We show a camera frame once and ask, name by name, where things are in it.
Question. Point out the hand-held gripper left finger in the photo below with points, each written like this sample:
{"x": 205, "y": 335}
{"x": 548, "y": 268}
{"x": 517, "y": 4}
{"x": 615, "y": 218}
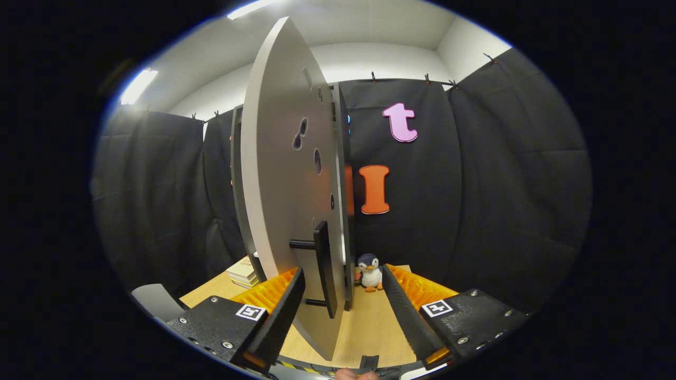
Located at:
{"x": 282, "y": 316}

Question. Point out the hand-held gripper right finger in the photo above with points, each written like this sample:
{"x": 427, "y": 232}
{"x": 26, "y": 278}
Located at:
{"x": 404, "y": 316}

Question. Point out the dark grey shoe cabinet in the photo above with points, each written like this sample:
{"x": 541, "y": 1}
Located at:
{"x": 236, "y": 200}

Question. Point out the beige shoe cabinet door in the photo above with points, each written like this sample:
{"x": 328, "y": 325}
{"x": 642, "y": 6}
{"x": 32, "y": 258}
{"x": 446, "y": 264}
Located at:
{"x": 274, "y": 184}

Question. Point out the brown book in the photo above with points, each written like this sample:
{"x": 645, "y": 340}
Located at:
{"x": 249, "y": 284}

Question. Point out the yellow-edged book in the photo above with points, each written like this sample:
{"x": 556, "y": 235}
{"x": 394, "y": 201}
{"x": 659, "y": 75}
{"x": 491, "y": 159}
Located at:
{"x": 245, "y": 278}

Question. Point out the penguin plush toy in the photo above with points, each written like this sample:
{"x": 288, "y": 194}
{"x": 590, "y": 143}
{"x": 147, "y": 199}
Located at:
{"x": 369, "y": 274}

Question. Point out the tan cover book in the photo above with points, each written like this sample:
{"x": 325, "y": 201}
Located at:
{"x": 242, "y": 268}

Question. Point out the grey curved panel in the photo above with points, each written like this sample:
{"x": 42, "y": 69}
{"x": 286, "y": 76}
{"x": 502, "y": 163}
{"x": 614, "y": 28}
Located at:
{"x": 156, "y": 301}

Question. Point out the black backdrop cloth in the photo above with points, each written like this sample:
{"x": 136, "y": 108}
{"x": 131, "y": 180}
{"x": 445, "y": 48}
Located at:
{"x": 501, "y": 184}

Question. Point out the row of black cloth clips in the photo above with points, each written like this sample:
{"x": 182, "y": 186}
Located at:
{"x": 373, "y": 77}

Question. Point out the ceiling light panel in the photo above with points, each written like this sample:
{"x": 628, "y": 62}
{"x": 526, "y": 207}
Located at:
{"x": 138, "y": 87}
{"x": 251, "y": 8}

